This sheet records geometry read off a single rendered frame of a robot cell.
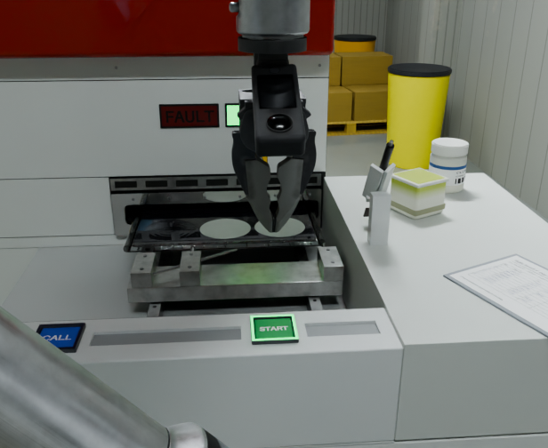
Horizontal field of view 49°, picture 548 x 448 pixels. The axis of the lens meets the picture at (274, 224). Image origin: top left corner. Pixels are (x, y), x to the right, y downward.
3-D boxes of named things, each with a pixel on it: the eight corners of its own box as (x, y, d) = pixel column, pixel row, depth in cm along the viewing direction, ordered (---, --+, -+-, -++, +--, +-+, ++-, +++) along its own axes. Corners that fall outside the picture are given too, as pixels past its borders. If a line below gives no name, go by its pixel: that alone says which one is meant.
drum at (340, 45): (376, 108, 647) (381, 37, 619) (334, 108, 643) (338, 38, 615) (366, 100, 688) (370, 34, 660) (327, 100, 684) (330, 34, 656)
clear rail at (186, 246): (124, 250, 112) (123, 244, 112) (325, 244, 115) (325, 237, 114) (123, 253, 111) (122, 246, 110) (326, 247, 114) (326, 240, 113)
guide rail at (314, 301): (291, 244, 131) (291, 231, 130) (300, 244, 131) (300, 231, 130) (327, 393, 85) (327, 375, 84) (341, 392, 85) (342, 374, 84)
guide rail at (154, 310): (165, 248, 129) (164, 235, 128) (174, 248, 129) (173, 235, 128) (132, 403, 83) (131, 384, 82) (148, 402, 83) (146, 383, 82)
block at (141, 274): (137, 267, 108) (136, 252, 107) (157, 266, 108) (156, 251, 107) (131, 288, 101) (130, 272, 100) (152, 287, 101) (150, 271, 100)
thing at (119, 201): (116, 233, 130) (111, 191, 126) (318, 227, 133) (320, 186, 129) (115, 236, 128) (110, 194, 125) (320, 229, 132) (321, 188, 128)
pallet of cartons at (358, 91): (407, 134, 542) (415, 62, 517) (288, 138, 533) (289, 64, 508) (385, 116, 612) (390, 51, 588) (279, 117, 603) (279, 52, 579)
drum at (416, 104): (450, 171, 445) (462, 72, 417) (390, 172, 441) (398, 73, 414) (429, 153, 488) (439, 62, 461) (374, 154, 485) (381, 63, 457)
